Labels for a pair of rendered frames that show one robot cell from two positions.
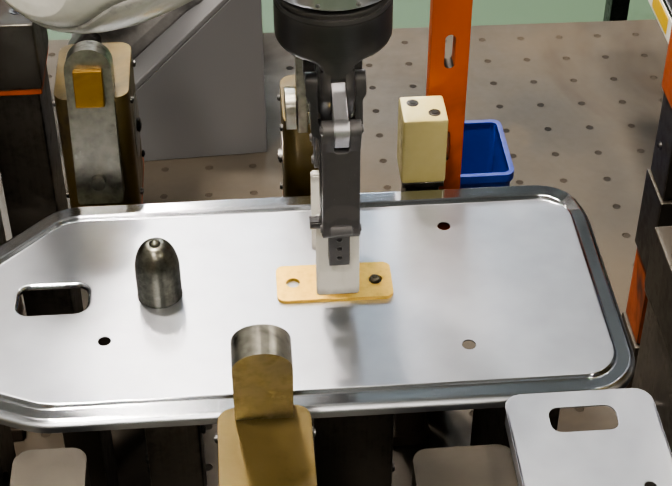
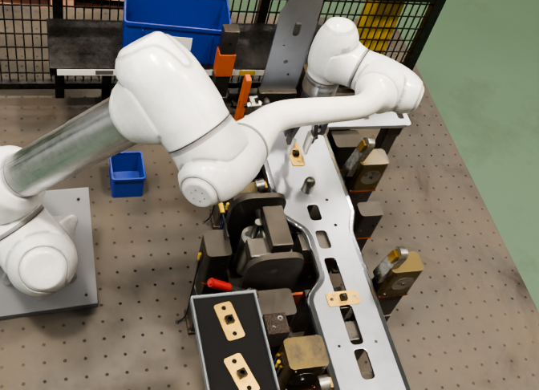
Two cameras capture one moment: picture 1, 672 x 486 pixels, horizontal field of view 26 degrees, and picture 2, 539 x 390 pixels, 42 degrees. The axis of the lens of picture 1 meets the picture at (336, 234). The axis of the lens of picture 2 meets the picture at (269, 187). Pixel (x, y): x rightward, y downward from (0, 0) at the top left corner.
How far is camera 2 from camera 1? 199 cm
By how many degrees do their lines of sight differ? 74
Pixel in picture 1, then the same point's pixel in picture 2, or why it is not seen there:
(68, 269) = (302, 209)
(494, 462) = (336, 133)
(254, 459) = (373, 158)
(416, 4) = not seen: outside the picture
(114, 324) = (320, 197)
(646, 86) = (44, 121)
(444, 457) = (338, 141)
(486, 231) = not seen: hidden behind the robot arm
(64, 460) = (361, 206)
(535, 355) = not seen: hidden behind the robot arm
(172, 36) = (83, 237)
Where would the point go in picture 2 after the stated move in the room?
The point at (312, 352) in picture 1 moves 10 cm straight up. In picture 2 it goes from (320, 159) to (330, 135)
